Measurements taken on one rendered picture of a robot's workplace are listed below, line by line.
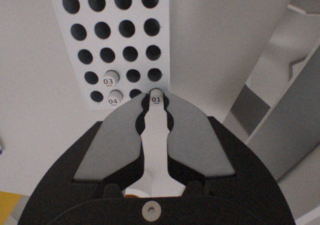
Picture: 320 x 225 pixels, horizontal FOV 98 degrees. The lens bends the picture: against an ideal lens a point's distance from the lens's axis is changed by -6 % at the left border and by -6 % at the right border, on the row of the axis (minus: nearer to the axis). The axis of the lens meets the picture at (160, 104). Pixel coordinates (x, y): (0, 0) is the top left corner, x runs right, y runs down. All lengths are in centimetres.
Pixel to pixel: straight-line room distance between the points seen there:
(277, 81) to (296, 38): 28
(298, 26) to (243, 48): 106
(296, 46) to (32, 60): 127
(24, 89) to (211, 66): 23
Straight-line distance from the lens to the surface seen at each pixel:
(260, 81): 123
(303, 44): 130
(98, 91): 17
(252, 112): 86
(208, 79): 19
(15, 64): 23
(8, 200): 254
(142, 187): 27
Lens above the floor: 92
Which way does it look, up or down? 58 degrees down
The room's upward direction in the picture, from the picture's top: 178 degrees clockwise
